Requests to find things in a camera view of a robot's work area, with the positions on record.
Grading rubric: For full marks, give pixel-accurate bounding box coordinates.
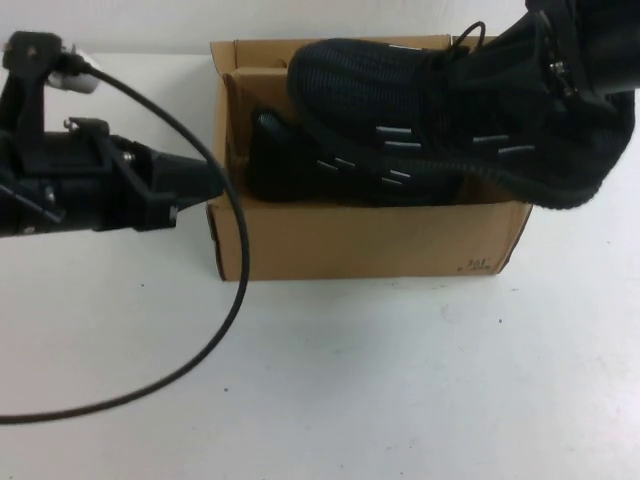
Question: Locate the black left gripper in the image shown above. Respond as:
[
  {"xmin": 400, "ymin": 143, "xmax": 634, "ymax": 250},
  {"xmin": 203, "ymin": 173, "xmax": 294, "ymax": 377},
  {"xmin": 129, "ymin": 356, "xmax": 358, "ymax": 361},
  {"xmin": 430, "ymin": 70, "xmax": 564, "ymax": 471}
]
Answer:
[{"xmin": 95, "ymin": 118, "xmax": 224, "ymax": 234}]

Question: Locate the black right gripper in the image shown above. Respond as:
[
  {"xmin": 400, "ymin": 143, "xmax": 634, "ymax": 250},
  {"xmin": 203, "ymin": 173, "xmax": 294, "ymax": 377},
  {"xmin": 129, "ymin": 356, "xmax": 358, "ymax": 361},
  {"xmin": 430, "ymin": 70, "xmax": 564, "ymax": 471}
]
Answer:
[{"xmin": 528, "ymin": 0, "xmax": 622, "ymax": 116}]

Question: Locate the black knit sneaker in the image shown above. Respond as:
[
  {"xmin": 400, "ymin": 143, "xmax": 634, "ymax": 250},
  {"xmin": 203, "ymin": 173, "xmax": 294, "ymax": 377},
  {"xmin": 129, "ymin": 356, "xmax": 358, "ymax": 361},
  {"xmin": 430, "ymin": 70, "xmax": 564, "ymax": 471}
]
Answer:
[
  {"xmin": 244, "ymin": 107, "xmax": 464, "ymax": 206},
  {"xmin": 286, "ymin": 9, "xmax": 640, "ymax": 211}
]

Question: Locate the brown cardboard shoe box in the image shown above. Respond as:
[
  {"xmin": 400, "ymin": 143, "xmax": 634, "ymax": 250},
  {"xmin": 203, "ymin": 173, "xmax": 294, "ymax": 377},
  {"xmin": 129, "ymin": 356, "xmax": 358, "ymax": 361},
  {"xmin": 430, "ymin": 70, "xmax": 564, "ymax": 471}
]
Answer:
[{"xmin": 205, "ymin": 33, "xmax": 534, "ymax": 284}]

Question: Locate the black left camera cable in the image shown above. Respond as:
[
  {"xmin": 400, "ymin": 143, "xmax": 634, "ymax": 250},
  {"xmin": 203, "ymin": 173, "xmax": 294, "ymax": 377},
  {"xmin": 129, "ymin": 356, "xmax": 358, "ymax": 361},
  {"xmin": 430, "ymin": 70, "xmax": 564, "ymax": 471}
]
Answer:
[{"xmin": 0, "ymin": 59, "xmax": 250, "ymax": 421}]

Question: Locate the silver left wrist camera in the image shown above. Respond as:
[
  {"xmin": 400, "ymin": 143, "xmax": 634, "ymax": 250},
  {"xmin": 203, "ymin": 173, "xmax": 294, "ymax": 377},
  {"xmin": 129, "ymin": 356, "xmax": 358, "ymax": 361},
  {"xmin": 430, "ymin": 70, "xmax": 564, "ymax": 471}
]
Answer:
[{"xmin": 48, "ymin": 47, "xmax": 100, "ymax": 95}]

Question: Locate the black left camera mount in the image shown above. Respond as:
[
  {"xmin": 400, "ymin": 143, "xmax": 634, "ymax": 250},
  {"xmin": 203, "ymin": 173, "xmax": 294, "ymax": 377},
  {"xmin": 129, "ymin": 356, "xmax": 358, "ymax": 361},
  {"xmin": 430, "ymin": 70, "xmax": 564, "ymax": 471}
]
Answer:
[{"xmin": 2, "ymin": 30, "xmax": 69, "ymax": 171}]

